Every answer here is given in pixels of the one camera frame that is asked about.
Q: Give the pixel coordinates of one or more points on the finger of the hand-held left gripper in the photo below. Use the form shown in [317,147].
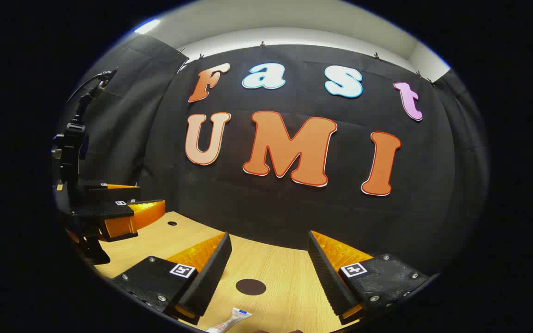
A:
[118,219]
[114,193]

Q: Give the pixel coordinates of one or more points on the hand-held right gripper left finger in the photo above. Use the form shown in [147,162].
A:
[211,277]

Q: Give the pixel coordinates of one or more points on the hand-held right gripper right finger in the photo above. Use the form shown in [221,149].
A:
[324,277]

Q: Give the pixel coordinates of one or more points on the dark brown round coaster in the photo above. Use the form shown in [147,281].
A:
[251,287]

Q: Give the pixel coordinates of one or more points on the wooden desktop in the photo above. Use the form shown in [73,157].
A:
[275,263]

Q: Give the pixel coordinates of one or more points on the black backdrop cloth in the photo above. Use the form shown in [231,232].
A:
[257,208]

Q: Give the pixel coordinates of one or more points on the ceiling light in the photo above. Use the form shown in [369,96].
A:
[147,26]

